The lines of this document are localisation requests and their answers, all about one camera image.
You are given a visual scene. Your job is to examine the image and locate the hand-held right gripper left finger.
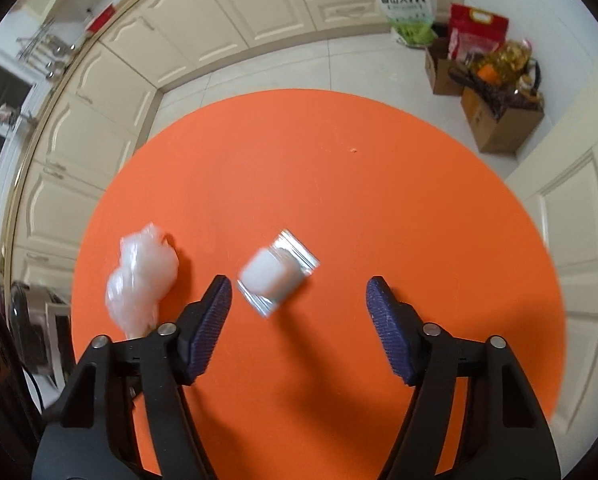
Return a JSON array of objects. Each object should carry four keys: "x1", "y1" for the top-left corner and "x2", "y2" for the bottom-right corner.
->
[{"x1": 31, "y1": 275, "x2": 233, "y2": 480}]

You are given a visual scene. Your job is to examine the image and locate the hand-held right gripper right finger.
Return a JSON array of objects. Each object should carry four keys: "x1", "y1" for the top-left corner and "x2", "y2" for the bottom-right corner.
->
[{"x1": 367, "y1": 276, "x2": 562, "y2": 480}]

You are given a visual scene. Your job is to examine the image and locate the clear sachet with white block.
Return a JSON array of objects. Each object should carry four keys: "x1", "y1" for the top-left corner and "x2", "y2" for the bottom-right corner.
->
[{"x1": 236, "y1": 229, "x2": 321, "y2": 318}]

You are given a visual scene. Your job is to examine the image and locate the knotted white plastic bag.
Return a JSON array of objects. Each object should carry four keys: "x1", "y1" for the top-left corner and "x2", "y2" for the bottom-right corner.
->
[{"x1": 106, "y1": 221, "x2": 180, "y2": 333}]

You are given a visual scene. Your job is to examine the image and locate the orange round table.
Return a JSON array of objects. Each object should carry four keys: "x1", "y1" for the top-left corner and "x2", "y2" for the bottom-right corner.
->
[{"x1": 70, "y1": 89, "x2": 564, "y2": 476}]

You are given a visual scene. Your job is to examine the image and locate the black rice cooker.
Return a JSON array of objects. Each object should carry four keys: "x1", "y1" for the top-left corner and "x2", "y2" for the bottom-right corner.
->
[{"x1": 9, "y1": 282, "x2": 50, "y2": 376}]

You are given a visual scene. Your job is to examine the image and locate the white panel door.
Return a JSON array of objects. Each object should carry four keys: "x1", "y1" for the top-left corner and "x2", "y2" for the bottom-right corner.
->
[{"x1": 504, "y1": 75, "x2": 598, "y2": 441}]

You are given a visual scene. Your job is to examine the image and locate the large cardboard box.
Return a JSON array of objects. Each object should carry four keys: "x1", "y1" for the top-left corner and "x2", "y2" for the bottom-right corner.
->
[{"x1": 461, "y1": 85, "x2": 546, "y2": 155}]

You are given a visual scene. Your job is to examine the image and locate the small cardboard box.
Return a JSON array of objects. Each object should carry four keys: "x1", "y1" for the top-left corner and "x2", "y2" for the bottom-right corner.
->
[{"x1": 425, "y1": 37, "x2": 467, "y2": 96}]

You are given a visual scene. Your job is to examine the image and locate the yellow cooking oil bottle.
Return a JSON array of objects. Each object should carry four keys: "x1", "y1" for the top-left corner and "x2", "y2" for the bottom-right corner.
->
[{"x1": 471, "y1": 39, "x2": 540, "y2": 93}]

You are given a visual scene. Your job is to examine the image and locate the cream lower kitchen cabinets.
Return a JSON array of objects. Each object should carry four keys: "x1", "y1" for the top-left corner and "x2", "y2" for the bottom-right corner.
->
[{"x1": 9, "y1": 0, "x2": 467, "y2": 311}]

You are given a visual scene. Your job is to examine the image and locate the red gift bag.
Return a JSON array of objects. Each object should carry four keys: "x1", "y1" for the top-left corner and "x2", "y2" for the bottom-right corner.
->
[{"x1": 448, "y1": 4, "x2": 510, "y2": 58}]

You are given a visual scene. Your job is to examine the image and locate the kitchen window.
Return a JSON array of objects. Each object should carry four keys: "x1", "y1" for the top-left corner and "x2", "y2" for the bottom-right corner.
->
[{"x1": 0, "y1": 55, "x2": 32, "y2": 161}]

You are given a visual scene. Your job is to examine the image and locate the hanging utensil rack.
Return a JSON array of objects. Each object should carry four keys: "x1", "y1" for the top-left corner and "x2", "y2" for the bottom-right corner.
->
[{"x1": 16, "y1": 20, "x2": 77, "y2": 78}]

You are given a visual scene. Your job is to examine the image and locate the red basin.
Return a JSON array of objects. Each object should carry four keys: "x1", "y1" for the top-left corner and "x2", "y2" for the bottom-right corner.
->
[{"x1": 86, "y1": 5, "x2": 117, "y2": 33}]

